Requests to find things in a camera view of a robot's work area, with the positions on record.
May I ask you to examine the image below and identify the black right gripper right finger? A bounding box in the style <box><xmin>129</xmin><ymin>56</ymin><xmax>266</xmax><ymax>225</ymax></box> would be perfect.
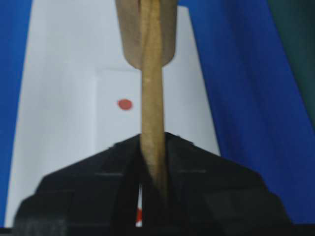
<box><xmin>157</xmin><ymin>131</ymin><xmax>293</xmax><ymax>236</ymax></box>

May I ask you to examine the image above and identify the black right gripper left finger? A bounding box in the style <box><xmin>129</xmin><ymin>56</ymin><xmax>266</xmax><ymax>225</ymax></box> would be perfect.
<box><xmin>12</xmin><ymin>136</ymin><xmax>158</xmax><ymax>236</ymax></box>

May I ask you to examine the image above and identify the wooden mallet hammer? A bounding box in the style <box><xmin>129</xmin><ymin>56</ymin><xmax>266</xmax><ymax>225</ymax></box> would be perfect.
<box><xmin>115</xmin><ymin>0</ymin><xmax>178</xmax><ymax>198</ymax></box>

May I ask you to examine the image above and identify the right red dot mark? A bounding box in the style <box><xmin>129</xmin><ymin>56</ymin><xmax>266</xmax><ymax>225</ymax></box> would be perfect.
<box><xmin>117</xmin><ymin>98</ymin><xmax>133</xmax><ymax>111</ymax></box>

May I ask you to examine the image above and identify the blue table cloth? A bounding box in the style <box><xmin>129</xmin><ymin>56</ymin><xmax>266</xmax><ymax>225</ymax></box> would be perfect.
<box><xmin>0</xmin><ymin>0</ymin><xmax>315</xmax><ymax>226</ymax></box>

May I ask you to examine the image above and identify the large white foam board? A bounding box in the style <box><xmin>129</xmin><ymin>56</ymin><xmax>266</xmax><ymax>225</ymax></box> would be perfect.
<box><xmin>4</xmin><ymin>0</ymin><xmax>221</xmax><ymax>228</ymax></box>

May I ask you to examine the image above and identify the green backdrop curtain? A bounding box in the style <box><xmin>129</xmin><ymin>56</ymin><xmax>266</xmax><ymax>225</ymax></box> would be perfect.
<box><xmin>268</xmin><ymin>0</ymin><xmax>315</xmax><ymax>124</ymax></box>

